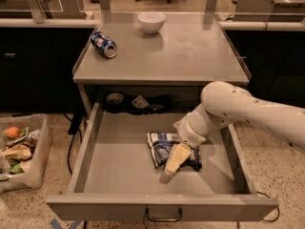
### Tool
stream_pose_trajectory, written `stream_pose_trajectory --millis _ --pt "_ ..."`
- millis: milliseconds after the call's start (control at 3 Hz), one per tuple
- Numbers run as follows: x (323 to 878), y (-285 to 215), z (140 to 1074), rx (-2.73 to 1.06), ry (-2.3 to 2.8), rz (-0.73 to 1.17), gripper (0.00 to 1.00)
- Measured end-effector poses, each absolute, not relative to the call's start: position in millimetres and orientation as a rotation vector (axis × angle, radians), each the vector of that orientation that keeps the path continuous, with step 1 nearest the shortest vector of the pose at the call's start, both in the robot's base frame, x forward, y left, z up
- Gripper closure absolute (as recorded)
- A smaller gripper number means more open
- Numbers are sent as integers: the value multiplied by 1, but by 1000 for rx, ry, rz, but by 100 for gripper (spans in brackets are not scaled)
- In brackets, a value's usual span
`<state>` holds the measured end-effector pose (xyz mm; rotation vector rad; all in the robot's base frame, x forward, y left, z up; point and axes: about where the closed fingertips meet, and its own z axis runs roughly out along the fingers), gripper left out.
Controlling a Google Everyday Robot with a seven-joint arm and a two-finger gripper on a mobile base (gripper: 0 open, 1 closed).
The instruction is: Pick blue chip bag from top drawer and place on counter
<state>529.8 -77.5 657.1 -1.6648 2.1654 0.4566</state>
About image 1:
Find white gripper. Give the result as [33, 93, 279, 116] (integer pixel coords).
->
[164, 104, 223, 176]

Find blue chip bag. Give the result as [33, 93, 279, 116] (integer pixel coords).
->
[146, 132, 202, 172]

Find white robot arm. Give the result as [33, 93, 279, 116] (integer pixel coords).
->
[164, 81, 305, 176]

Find open grey top drawer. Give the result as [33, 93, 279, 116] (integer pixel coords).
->
[47, 106, 278, 221]

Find yellow snack bag in bin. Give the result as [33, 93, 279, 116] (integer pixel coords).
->
[2, 144, 32, 160]

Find black power adapter with label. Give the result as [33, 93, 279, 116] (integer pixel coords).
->
[104, 93, 173, 115]

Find grey metal cabinet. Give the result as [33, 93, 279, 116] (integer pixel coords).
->
[73, 12, 251, 114]

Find blue soda can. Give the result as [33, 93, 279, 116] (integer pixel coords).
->
[91, 31, 117, 58]

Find white ceramic bowl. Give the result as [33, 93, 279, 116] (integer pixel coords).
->
[137, 11, 166, 34]

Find blue tape on floor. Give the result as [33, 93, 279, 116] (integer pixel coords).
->
[50, 219, 83, 229]

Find clear plastic storage bin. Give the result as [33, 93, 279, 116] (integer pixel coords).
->
[0, 114, 51, 193]

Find orange fruit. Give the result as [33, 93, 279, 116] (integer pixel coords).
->
[6, 126, 21, 139]

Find black drawer handle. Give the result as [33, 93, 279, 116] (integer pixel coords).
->
[145, 208, 183, 222]

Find black floor cable right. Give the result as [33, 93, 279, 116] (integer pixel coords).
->
[255, 190, 281, 223]

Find black floor cable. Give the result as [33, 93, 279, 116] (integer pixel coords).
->
[255, 190, 281, 223]
[61, 112, 83, 176]

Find black floor cable left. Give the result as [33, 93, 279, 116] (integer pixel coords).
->
[61, 112, 83, 176]

